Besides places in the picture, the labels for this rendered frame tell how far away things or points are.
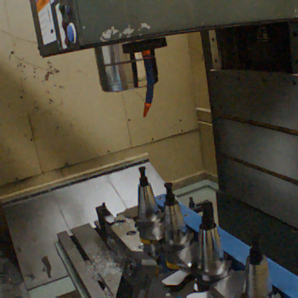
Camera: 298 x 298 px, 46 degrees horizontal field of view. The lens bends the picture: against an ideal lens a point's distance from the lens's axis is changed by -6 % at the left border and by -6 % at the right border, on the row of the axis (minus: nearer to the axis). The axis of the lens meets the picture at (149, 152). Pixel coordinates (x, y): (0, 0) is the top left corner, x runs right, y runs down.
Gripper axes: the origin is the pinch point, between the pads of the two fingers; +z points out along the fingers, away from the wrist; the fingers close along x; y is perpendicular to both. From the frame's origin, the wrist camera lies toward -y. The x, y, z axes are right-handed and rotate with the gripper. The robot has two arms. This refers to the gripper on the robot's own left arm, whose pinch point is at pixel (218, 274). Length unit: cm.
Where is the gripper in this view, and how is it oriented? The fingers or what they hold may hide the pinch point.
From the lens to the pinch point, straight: 59.7
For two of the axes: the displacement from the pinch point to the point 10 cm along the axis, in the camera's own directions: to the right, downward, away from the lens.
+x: 4.4, 2.2, -8.7
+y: 1.7, 9.3, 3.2
